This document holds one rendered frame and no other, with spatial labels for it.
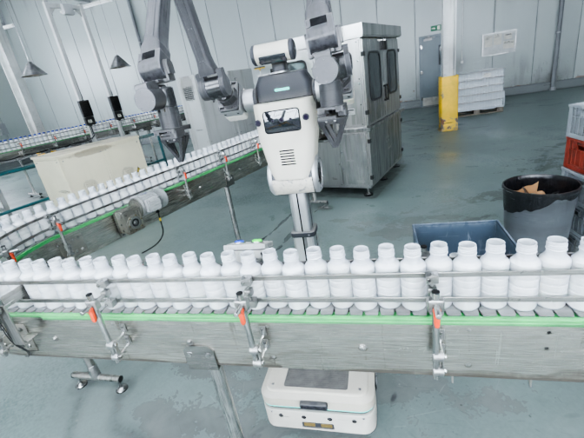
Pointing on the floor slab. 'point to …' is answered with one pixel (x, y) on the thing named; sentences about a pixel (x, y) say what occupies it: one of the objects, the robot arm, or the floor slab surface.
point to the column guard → (448, 102)
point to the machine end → (364, 109)
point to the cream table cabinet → (89, 166)
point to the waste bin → (540, 207)
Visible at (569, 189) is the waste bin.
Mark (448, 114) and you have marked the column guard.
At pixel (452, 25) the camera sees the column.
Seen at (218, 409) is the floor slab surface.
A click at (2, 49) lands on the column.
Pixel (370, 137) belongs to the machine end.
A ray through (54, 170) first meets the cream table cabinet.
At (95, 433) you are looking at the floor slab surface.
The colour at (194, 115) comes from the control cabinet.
